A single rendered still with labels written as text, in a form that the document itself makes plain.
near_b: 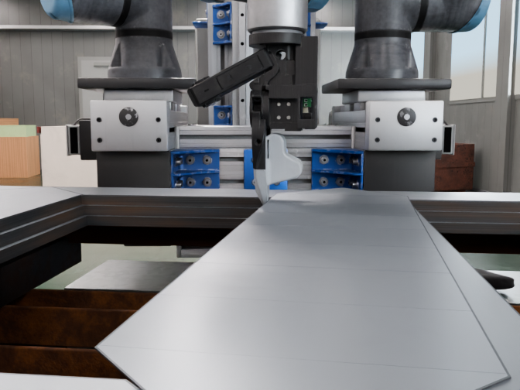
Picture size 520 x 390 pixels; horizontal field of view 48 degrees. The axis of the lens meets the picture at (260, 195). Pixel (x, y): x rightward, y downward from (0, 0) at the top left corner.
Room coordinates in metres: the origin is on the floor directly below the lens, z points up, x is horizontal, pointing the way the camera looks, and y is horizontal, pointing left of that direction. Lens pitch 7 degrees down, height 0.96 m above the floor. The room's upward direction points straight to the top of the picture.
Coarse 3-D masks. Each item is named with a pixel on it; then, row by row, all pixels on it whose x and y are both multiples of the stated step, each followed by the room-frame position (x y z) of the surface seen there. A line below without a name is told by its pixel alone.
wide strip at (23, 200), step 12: (0, 192) 0.84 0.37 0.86; (12, 192) 0.84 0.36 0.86; (24, 192) 0.84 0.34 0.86; (36, 192) 0.84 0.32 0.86; (48, 192) 0.84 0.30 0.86; (60, 192) 0.84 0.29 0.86; (72, 192) 0.84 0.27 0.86; (0, 204) 0.71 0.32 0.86; (12, 204) 0.71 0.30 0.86; (24, 204) 0.71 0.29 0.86; (36, 204) 0.71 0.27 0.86; (48, 204) 0.71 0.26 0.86; (0, 216) 0.62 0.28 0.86
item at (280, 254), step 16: (208, 256) 0.44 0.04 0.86; (224, 256) 0.44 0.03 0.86; (240, 256) 0.44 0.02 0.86; (256, 256) 0.44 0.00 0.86; (272, 256) 0.44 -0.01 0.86; (288, 256) 0.44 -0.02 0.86; (304, 256) 0.44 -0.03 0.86; (320, 256) 0.44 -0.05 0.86; (336, 256) 0.44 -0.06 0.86; (352, 256) 0.44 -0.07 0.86; (368, 256) 0.44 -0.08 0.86; (384, 256) 0.44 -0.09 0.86; (400, 256) 0.44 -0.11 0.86; (416, 256) 0.44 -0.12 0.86; (432, 256) 0.44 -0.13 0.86; (448, 272) 0.39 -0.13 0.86
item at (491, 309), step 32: (0, 224) 0.61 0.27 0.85; (32, 224) 0.66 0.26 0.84; (64, 224) 0.73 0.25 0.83; (96, 224) 0.79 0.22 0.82; (128, 224) 0.79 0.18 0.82; (160, 224) 0.78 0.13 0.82; (192, 224) 0.78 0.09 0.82; (224, 224) 0.77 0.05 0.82; (448, 224) 0.74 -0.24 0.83; (480, 224) 0.73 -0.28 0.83; (512, 224) 0.73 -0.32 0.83; (0, 256) 0.58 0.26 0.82; (448, 256) 0.44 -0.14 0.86; (480, 288) 0.35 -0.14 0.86; (480, 320) 0.29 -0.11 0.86; (512, 320) 0.29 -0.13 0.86; (512, 352) 0.25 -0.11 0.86; (512, 384) 0.22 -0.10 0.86
